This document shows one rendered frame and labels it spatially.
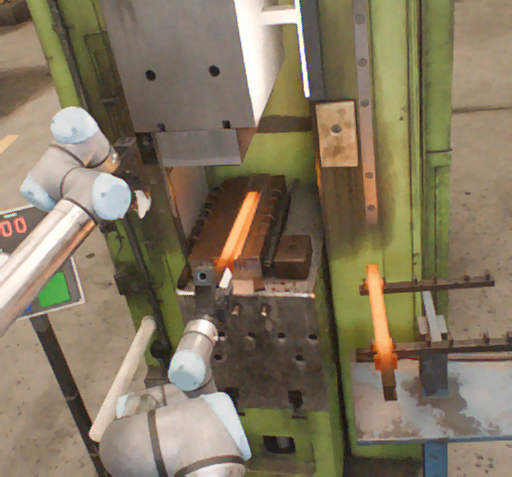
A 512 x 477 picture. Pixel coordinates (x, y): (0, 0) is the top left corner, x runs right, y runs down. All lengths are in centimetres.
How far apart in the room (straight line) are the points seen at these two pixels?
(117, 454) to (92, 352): 203
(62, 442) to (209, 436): 178
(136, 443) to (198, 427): 10
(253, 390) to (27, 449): 116
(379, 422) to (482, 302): 148
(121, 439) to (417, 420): 80
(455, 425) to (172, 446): 80
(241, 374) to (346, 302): 37
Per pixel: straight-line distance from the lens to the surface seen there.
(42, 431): 296
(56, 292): 185
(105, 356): 315
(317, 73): 162
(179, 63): 156
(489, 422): 175
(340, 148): 171
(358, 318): 207
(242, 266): 182
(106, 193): 119
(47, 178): 130
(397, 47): 163
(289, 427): 216
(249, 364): 198
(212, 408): 116
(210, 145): 163
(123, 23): 157
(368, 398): 178
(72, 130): 132
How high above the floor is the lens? 205
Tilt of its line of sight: 34 degrees down
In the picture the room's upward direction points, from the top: 10 degrees counter-clockwise
